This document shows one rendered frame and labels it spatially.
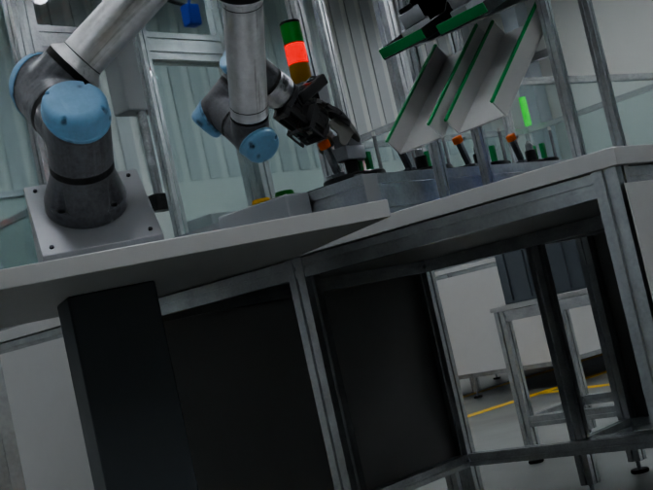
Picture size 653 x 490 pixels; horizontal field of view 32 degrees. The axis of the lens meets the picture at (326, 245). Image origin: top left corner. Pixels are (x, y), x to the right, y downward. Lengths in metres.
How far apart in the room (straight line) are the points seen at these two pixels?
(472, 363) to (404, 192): 5.58
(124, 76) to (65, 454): 1.14
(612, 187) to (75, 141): 0.91
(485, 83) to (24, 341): 1.46
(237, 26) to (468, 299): 5.85
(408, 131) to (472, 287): 5.47
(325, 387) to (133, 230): 0.51
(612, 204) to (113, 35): 0.94
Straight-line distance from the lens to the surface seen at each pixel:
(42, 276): 1.71
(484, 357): 7.84
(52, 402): 3.07
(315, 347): 2.33
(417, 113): 2.40
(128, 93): 3.49
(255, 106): 2.23
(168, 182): 3.18
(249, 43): 2.15
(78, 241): 2.11
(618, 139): 2.41
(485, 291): 7.74
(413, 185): 2.42
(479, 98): 2.30
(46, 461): 3.14
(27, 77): 2.18
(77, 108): 2.05
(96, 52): 2.17
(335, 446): 2.34
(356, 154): 2.53
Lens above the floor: 0.67
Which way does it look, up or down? 4 degrees up
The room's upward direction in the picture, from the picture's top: 13 degrees counter-clockwise
